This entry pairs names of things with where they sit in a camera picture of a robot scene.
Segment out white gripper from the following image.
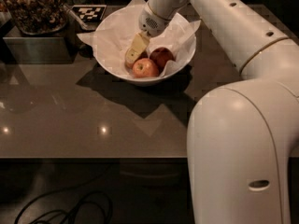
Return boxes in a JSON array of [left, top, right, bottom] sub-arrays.
[[125, 3, 171, 64]]

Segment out yellow-green apple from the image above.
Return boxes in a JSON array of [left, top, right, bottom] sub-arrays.
[[125, 51, 148, 69]]

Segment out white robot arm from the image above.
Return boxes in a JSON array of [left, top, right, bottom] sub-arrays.
[[139, 0, 299, 224]]

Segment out dark red apple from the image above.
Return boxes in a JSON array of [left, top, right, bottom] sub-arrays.
[[149, 47, 175, 72]]

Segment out orange-red front apple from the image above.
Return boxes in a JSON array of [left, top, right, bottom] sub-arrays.
[[132, 58, 160, 78]]

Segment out white bowl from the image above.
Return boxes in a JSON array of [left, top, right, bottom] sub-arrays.
[[93, 4, 197, 87]]

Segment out white paper liner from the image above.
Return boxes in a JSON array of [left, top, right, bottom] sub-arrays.
[[76, 0, 202, 80]]

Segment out black white marker card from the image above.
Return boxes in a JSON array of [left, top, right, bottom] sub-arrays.
[[72, 5, 107, 22]]

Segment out metal box stand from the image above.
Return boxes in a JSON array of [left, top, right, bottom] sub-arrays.
[[4, 20, 79, 64]]

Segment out glass jar of nuts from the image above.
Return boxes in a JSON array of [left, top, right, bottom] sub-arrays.
[[2, 0, 67, 35]]

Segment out black floor cable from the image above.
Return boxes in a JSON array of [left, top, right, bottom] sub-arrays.
[[13, 171, 114, 224]]

